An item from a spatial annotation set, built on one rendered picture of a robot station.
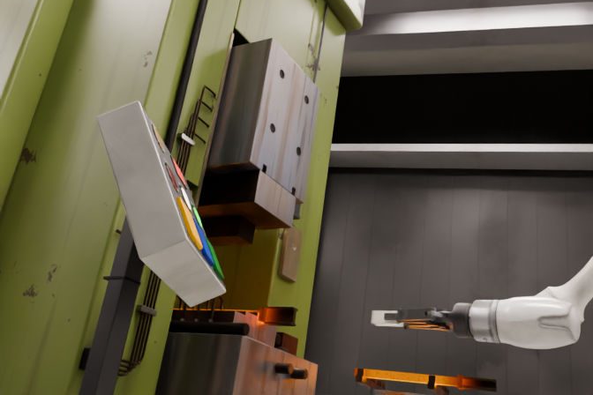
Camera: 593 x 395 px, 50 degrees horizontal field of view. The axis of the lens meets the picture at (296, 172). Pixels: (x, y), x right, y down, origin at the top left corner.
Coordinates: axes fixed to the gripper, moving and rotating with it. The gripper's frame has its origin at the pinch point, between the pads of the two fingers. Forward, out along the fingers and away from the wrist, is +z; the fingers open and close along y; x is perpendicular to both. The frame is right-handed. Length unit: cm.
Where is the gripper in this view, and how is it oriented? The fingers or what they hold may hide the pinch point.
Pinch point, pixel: (387, 318)
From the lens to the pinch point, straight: 155.8
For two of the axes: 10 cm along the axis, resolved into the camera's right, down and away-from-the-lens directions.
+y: 4.9, 4.1, 7.7
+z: -8.6, 0.9, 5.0
